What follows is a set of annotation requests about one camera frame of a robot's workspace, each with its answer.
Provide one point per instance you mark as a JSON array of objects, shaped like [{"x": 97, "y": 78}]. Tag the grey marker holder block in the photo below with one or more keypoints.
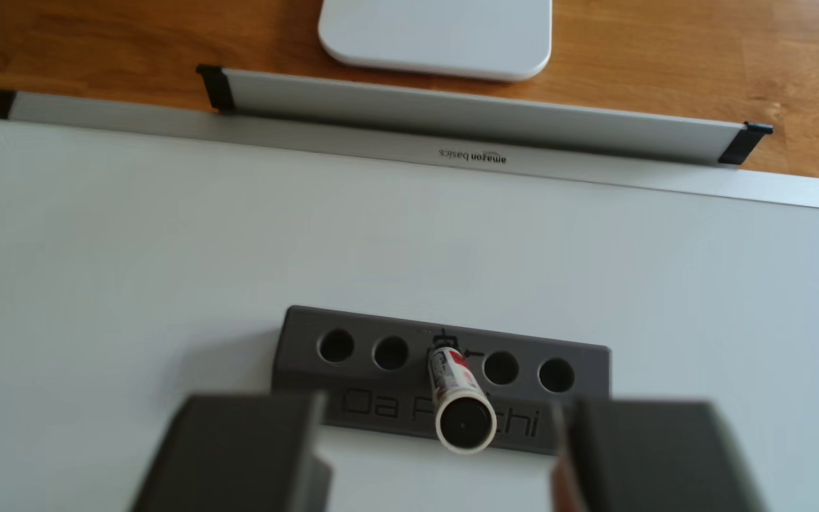
[{"x": 367, "y": 384}]

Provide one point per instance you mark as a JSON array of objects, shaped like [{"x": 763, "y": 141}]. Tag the white rounded flat plate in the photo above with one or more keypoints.
[{"x": 438, "y": 35}]

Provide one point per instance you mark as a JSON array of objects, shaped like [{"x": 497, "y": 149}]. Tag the aluminium whiteboard tray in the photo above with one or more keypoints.
[{"x": 452, "y": 117}]

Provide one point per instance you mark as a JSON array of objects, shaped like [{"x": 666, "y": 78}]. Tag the white whiteboard with aluminium frame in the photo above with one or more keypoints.
[{"x": 132, "y": 249}]

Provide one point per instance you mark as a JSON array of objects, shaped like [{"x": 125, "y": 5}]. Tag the white whiteboard marker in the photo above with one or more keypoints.
[{"x": 463, "y": 419}]

